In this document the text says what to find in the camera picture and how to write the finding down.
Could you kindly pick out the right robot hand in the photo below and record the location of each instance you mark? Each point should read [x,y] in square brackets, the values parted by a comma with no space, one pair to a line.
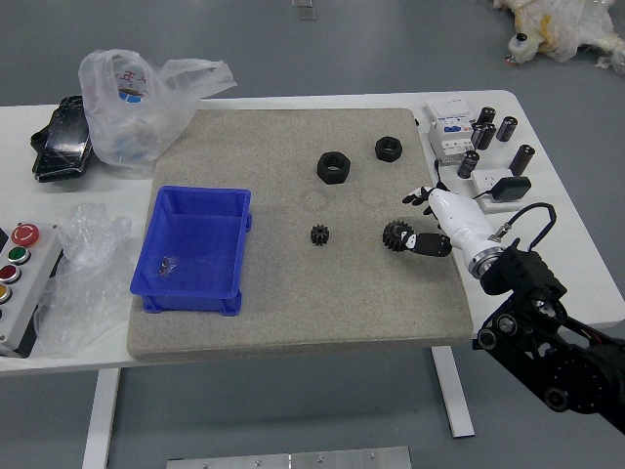
[464,220]

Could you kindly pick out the big black gear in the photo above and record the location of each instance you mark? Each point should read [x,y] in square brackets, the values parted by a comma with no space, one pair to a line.
[393,237]

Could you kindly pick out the small black gear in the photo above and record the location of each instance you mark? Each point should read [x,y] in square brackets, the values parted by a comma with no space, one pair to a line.
[320,236]

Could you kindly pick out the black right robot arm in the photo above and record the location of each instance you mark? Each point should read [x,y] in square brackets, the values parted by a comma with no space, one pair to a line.
[532,317]

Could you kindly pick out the small black hex nut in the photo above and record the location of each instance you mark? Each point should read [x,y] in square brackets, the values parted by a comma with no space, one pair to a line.
[382,151]

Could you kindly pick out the big black hex nut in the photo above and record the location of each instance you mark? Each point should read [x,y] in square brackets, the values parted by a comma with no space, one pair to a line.
[326,173]

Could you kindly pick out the blue plastic box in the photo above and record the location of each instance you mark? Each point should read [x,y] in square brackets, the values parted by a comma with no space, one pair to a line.
[195,244]

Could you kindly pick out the grey button control box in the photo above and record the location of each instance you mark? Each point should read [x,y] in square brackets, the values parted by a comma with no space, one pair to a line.
[29,303]

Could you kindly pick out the black cylindrical capacitor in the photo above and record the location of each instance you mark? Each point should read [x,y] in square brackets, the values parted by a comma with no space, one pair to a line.
[523,160]
[475,134]
[487,138]
[488,117]
[469,164]
[508,129]

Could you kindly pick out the black power adapter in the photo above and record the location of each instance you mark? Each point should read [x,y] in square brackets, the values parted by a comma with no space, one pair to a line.
[510,189]

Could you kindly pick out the white circuit breaker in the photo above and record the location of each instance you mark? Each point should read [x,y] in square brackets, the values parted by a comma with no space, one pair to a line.
[449,127]

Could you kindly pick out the white table leg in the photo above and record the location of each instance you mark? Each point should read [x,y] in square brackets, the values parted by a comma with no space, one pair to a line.
[100,420]
[454,396]

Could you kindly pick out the grey-brown foam mat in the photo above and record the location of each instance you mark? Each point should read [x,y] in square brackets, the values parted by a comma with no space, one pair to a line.
[303,293]

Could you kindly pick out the plastic-wrapped plush toy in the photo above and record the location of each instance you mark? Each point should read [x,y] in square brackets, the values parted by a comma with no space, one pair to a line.
[561,24]

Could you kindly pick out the metal floor socket cover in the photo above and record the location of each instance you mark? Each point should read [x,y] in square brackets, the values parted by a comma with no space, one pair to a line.
[305,9]

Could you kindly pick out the white plastic bag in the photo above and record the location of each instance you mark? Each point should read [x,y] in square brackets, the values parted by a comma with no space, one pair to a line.
[122,127]

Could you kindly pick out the crumpled clear plastic wrap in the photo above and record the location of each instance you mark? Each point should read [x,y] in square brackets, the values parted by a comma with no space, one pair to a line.
[83,283]

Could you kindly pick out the black flat device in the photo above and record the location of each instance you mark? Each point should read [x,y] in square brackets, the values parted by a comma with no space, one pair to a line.
[61,141]

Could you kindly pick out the red emergency stop button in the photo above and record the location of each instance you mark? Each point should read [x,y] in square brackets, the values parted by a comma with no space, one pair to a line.
[24,234]

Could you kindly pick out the green push button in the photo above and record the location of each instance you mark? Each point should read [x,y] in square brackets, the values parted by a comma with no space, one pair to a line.
[16,255]

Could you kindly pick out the red push button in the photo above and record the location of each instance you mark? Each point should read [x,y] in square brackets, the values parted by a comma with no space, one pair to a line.
[10,273]

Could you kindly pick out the yellow push button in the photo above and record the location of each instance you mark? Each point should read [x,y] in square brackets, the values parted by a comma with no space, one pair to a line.
[4,293]

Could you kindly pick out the white wall socket plate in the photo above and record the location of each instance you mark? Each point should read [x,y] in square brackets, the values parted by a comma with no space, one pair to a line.
[486,183]

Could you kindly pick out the grey metal base plate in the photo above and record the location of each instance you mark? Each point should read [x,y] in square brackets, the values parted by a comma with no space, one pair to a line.
[288,459]

